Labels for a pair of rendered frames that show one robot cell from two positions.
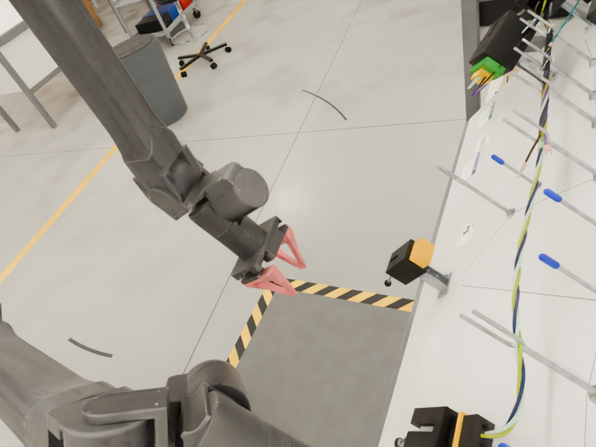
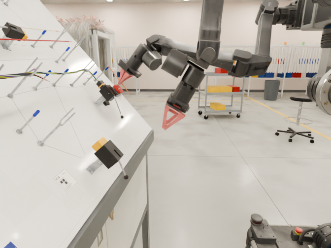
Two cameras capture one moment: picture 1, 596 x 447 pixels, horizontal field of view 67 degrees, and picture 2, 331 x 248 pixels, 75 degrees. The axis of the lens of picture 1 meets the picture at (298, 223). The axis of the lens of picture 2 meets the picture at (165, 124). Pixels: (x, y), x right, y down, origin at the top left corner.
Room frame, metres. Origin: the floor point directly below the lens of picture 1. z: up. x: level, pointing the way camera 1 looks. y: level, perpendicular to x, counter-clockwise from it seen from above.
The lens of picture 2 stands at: (1.07, -0.30, 1.24)
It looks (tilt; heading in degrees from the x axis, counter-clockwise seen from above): 16 degrees down; 150
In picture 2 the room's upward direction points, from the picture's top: straight up
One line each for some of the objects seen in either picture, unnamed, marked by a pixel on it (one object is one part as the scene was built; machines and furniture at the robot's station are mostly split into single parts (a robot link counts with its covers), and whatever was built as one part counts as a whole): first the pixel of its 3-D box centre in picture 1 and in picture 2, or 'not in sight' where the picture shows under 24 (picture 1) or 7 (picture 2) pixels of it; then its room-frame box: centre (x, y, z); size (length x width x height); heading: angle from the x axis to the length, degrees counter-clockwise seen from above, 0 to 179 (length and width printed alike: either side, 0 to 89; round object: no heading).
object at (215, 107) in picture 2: not in sight; (217, 93); (-2.54, 3.14, 0.54); 0.99 x 0.50 x 1.08; 69
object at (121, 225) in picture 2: not in sight; (131, 203); (0.23, 0.00, 0.60); 0.55 x 0.03 x 0.39; 141
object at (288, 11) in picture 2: not in sight; (286, 15); (0.37, 0.78, 1.45); 0.09 x 0.08 x 0.12; 147
